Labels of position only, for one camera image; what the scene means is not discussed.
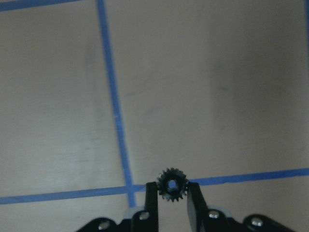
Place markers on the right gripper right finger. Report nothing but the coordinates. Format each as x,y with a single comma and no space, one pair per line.
196,207

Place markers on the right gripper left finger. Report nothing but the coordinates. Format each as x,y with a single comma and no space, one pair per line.
151,207

